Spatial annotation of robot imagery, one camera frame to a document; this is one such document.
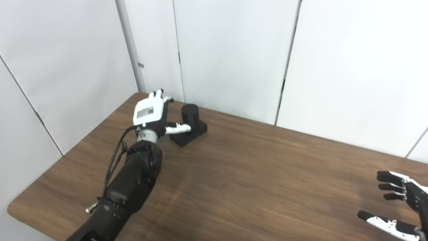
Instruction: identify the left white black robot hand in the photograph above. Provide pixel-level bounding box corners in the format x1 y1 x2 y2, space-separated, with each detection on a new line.
133 88 192 138

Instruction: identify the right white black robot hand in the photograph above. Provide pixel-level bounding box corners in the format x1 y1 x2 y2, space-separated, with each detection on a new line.
357 171 428 241

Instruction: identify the black cylinder peg with base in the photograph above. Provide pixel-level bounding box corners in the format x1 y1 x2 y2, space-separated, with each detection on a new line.
169 103 208 148

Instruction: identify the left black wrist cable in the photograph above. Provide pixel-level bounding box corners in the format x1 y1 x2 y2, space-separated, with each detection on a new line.
100 126 142 198

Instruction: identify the grey wall post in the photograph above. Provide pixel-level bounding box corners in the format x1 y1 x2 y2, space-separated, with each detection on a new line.
115 0 147 93

